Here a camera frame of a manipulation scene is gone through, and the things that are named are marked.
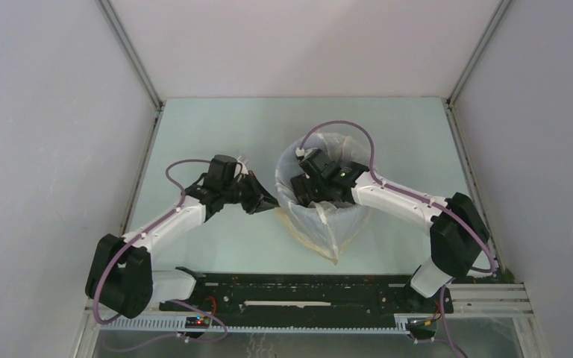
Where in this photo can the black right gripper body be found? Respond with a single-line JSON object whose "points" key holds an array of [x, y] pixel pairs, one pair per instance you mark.
{"points": [[303, 184]]}

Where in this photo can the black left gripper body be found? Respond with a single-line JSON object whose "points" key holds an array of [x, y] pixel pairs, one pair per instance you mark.
{"points": [[243, 192]]}

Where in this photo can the translucent yellowish trash bag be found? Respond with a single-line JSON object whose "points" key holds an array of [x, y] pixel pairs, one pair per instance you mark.
{"points": [[327, 228]]}

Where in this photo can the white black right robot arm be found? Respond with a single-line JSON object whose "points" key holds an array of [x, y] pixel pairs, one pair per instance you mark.
{"points": [[458, 235]]}

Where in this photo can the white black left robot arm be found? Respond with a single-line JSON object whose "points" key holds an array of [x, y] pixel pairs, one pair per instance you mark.
{"points": [[121, 281]]}

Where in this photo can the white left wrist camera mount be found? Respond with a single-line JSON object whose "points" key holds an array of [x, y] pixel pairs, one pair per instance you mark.
{"points": [[242, 169]]}

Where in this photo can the right corner aluminium post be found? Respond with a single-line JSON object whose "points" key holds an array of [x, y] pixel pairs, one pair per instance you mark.
{"points": [[480, 48]]}

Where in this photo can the corner aluminium post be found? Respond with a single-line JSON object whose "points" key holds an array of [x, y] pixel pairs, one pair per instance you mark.
{"points": [[480, 48], [119, 31]]}

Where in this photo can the aluminium frame rail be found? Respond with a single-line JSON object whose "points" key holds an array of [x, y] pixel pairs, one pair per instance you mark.
{"points": [[490, 300]]}

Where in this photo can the left corner aluminium post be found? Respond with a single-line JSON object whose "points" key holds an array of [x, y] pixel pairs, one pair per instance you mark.
{"points": [[119, 31]]}

